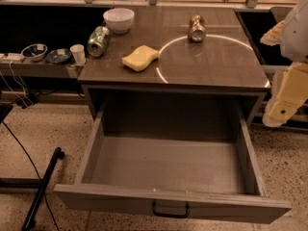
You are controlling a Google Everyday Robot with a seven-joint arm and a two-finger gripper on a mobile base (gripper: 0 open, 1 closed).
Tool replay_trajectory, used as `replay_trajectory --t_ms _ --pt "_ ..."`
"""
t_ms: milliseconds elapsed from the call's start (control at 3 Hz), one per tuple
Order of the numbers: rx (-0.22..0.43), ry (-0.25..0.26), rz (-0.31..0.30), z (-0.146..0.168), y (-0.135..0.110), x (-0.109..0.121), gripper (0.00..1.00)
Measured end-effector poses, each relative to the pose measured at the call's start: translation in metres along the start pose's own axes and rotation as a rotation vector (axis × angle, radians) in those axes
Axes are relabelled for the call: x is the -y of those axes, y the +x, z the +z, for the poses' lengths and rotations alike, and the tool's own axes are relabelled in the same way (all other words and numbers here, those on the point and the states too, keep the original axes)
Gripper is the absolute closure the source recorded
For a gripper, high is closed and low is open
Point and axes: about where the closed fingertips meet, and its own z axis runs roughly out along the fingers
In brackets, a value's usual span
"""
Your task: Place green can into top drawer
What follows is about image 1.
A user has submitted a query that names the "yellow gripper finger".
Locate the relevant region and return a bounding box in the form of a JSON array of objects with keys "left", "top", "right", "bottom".
[
  {"left": 263, "top": 62, "right": 308, "bottom": 127},
  {"left": 260, "top": 20, "right": 284, "bottom": 46}
]

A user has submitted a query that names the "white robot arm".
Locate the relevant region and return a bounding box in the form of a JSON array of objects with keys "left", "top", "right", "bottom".
[{"left": 260, "top": 0, "right": 308, "bottom": 127}]

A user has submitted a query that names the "open grey top drawer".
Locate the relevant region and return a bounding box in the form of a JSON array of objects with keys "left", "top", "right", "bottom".
[{"left": 55, "top": 93, "right": 292, "bottom": 223}]

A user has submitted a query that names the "grey cabinet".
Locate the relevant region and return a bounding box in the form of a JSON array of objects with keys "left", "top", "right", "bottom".
[{"left": 79, "top": 7, "right": 270, "bottom": 127}]

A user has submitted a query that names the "yellow sponge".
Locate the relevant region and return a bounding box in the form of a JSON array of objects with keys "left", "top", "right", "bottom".
[{"left": 122, "top": 45, "right": 159, "bottom": 72}]

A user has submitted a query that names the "dark blue bowl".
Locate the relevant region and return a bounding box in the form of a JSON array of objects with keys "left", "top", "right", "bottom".
[{"left": 46, "top": 48, "right": 71, "bottom": 64}]

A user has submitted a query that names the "white rimmed dark bowl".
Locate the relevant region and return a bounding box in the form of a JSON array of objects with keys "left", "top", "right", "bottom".
[{"left": 21, "top": 43, "right": 48, "bottom": 62}]

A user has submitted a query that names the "side shelf bench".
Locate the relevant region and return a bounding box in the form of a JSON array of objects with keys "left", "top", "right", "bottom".
[{"left": 0, "top": 60, "right": 84, "bottom": 78}]

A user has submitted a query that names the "white power strip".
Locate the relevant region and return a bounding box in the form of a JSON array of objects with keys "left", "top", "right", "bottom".
[{"left": 0, "top": 53, "right": 24, "bottom": 62}]

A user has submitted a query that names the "black stand leg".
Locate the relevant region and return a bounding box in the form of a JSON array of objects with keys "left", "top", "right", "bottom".
[{"left": 0, "top": 147, "right": 64, "bottom": 231}]

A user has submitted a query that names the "black drawer handle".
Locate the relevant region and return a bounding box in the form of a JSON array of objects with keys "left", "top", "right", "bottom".
[{"left": 151, "top": 201, "right": 190, "bottom": 218}]

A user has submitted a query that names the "white cable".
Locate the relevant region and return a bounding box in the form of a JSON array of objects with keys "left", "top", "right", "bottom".
[{"left": 0, "top": 61, "right": 35, "bottom": 108}]

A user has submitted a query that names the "black floor cable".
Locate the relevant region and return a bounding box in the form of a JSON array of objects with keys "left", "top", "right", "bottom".
[{"left": 1, "top": 120, "right": 61, "bottom": 231}]

